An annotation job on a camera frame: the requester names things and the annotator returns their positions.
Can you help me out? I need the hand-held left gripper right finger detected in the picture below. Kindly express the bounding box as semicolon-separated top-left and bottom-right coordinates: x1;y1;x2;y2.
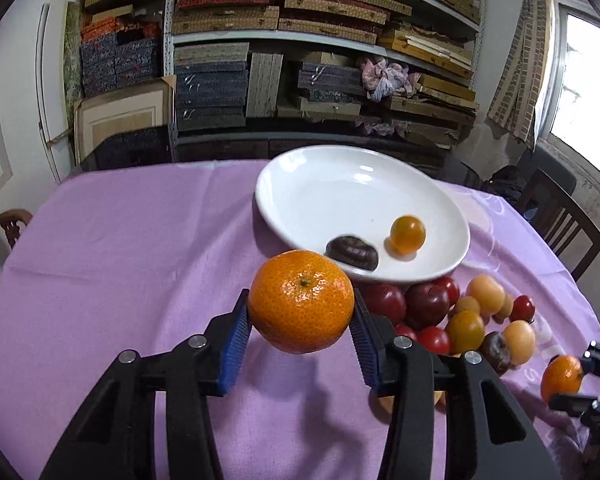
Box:
350;291;563;480

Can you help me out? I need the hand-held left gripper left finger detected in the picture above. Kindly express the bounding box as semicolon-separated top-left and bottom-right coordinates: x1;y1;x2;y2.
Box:
39;289;253;480

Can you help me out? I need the orange mandarin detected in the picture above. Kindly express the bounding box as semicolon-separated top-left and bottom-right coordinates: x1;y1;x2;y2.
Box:
540;355;584;406
247;250;356;354

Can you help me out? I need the white oval plate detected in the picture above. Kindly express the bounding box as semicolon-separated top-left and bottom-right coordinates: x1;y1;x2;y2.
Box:
255;145;471;285

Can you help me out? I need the dark red apple on cloth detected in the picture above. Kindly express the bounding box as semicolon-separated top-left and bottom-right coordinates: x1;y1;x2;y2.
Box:
362;283;407;326

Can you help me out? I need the dark red plum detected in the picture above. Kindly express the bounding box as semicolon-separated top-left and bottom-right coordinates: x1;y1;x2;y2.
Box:
405;282;452;331

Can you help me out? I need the greenish orange citrus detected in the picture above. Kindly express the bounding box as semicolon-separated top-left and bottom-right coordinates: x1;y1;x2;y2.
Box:
445;310;486;355

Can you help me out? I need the small tan loquat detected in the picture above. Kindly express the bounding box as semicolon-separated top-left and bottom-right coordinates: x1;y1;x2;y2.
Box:
454;296;482;317

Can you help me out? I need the small orange tomato on plate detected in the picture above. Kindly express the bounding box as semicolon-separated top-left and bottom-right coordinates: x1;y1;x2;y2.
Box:
390;215;427;255

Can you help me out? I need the dark wooden chair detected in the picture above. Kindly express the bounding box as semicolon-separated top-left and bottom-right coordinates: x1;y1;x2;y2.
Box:
515;167;600;283

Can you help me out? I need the purple tablecloth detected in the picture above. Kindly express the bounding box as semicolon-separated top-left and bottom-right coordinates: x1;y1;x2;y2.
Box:
0;159;600;480

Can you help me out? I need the black bag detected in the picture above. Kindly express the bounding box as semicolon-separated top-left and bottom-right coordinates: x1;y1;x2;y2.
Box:
485;165;531;211

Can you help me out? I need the small pink cloth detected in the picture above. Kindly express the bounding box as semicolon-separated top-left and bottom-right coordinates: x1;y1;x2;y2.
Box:
355;116;406;137

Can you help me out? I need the dark patterned flat box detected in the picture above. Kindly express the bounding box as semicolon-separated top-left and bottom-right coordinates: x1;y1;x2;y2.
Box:
82;127;173;171

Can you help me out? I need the brown wooden chair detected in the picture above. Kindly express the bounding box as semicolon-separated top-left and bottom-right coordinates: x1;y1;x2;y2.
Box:
0;192;33;286

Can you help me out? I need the bright window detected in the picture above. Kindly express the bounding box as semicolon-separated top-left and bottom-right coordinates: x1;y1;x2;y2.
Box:
535;2;600;191

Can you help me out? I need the stack of dark blue boxes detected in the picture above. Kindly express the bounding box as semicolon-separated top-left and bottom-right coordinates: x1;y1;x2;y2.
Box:
174;60;251;131

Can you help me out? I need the open cardboard box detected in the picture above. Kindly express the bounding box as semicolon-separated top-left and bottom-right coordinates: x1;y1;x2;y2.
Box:
74;76;177;166

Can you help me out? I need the stack of dark purple boxes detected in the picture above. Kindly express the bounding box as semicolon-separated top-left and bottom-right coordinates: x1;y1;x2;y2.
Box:
297;61;367;106

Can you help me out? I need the grey metal shelf rack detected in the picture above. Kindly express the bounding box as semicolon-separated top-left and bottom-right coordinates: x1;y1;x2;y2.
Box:
162;0;486;166

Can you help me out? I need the pink cloth bundle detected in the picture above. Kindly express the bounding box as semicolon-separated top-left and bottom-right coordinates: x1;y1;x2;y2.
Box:
360;57;422;103

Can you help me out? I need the beige checked curtain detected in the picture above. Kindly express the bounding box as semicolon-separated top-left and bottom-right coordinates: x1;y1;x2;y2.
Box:
487;0;556;141

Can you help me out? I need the stack of blue floral boxes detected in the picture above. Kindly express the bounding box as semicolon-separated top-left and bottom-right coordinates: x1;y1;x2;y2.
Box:
80;17;162;98

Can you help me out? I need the white door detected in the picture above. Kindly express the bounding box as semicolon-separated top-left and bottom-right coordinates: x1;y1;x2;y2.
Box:
35;2;81;183

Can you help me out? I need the green patterned panel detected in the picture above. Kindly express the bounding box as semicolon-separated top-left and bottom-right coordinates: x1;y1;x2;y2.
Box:
62;2;86;111

